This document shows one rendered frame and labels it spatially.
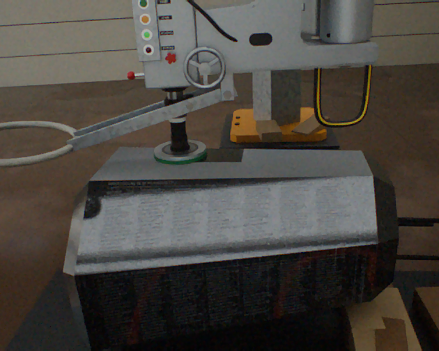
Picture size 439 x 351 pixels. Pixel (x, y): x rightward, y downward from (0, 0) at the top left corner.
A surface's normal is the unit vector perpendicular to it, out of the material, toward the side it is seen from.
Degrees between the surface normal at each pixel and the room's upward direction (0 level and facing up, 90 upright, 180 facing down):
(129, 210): 45
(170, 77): 90
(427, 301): 0
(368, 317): 0
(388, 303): 0
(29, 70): 90
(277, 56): 90
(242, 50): 90
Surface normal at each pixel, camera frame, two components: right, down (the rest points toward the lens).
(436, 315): -0.05, -0.91
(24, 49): 0.02, 0.40
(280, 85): 0.43, 0.35
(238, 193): -0.09, -0.36
